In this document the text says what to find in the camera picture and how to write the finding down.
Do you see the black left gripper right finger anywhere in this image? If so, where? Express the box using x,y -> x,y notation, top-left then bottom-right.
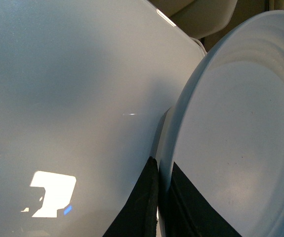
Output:
159,163 -> 240,237

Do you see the beige chair on right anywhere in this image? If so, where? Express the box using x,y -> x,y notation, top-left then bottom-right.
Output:
150,0 -> 238,39

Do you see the light blue round plate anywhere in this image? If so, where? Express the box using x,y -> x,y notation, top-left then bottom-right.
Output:
157,10 -> 284,237

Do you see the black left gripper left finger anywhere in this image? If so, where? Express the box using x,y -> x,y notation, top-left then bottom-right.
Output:
103,157 -> 159,237

